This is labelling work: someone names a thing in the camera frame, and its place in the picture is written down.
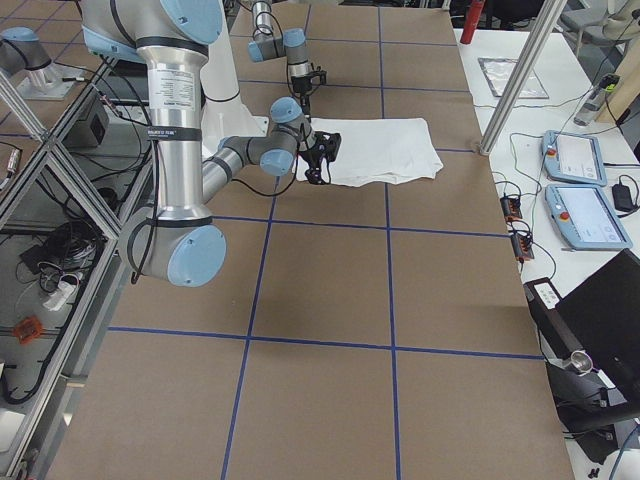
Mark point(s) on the red bottle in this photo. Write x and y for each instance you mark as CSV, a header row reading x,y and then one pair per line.
x,y
472,19

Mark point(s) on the lower blue teach pendant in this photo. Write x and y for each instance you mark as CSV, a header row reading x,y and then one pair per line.
x,y
585,219

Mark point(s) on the black power adapter brick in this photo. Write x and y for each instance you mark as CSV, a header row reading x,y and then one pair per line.
x,y
622,198

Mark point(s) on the white camera mast column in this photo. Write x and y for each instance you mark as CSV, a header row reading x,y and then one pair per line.
x,y
223,112

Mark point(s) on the grey control box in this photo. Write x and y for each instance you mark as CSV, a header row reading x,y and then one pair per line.
x,y
90,127

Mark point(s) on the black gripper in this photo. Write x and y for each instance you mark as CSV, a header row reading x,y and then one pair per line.
x,y
301,85
315,154

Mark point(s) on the black laptop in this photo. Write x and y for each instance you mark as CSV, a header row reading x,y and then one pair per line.
x,y
602,314

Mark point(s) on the blue teach pendant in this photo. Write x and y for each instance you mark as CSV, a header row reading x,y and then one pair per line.
x,y
573,158
585,219

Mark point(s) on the aluminium frame post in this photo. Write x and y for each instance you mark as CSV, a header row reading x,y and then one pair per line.
x,y
536,40

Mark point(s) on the white long-sleeve printed shirt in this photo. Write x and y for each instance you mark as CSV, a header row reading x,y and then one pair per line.
x,y
392,151

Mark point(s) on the lower orange black adapter box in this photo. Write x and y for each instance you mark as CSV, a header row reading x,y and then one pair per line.
x,y
522,246

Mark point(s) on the upper orange black adapter box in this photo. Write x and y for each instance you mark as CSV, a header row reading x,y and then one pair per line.
x,y
511,208

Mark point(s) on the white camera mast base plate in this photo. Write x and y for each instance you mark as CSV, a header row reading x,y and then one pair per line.
x,y
217,128

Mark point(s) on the orange plastic part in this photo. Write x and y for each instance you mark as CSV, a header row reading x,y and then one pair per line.
x,y
27,330

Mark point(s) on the silver metal cup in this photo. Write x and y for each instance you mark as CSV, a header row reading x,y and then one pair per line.
x,y
580,363

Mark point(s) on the white power strip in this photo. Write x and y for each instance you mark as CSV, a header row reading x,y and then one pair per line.
x,y
60,296

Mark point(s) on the upper blue teach pendant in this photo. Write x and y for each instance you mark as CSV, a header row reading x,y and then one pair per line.
x,y
573,158

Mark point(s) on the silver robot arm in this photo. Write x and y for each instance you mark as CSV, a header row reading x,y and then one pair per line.
x,y
270,41
200,132

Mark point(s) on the orange black adapter box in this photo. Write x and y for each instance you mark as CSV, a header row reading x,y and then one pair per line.
x,y
522,246
511,208

